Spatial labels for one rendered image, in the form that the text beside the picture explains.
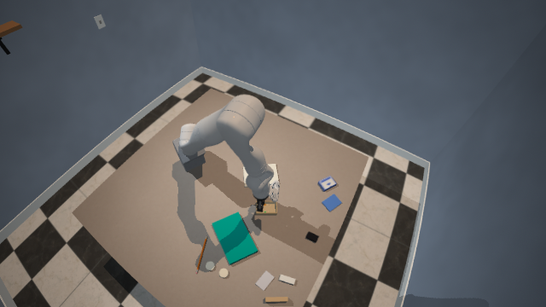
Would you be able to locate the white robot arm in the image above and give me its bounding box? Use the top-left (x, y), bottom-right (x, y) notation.
top-left (179, 95), bottom-right (280, 202)

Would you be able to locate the light brown wooden plank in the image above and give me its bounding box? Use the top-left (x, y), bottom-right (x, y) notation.
top-left (265, 297), bottom-right (288, 302)

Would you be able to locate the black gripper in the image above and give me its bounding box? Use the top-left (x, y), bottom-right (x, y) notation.
top-left (254, 195), bottom-right (269, 212)

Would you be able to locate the grey flat rectangular card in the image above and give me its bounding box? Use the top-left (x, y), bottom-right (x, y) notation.
top-left (255, 271), bottom-right (275, 291)

